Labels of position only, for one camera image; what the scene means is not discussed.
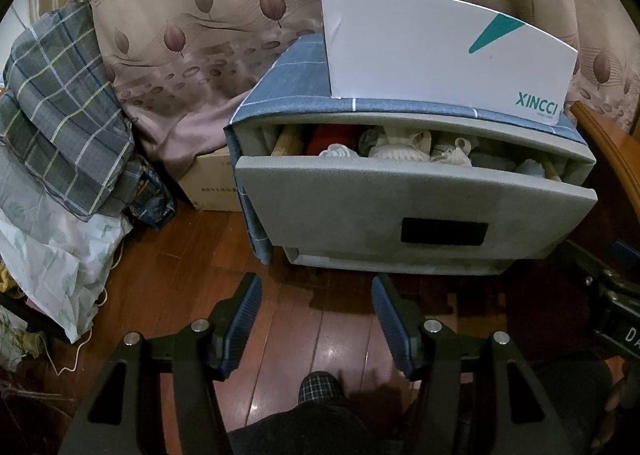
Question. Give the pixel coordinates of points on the plaid slipper foot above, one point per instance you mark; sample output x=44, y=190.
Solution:
x=321, y=387

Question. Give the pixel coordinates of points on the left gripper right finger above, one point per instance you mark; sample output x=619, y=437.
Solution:
x=402, y=325

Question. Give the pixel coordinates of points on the cream bra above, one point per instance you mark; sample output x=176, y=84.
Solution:
x=407, y=145

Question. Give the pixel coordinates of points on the white leaf print bedding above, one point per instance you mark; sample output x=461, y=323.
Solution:
x=59, y=261

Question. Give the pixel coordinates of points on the grey fabric drawer cabinet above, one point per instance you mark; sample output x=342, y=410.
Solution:
x=294, y=97

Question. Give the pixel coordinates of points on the grey plaid blanket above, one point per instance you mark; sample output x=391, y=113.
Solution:
x=61, y=119

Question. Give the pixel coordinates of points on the grey drawer with wooden interior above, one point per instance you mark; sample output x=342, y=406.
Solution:
x=360, y=213

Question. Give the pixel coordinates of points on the cardboard box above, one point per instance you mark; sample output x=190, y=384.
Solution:
x=209, y=183

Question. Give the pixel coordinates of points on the red garment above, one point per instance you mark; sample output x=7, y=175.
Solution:
x=325, y=135

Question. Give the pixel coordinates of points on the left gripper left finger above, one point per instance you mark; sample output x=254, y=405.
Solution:
x=232, y=320

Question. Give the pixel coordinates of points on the white XINCCI box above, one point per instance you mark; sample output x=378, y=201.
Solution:
x=446, y=51

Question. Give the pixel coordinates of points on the wooden chair frame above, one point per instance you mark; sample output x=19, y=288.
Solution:
x=620, y=150

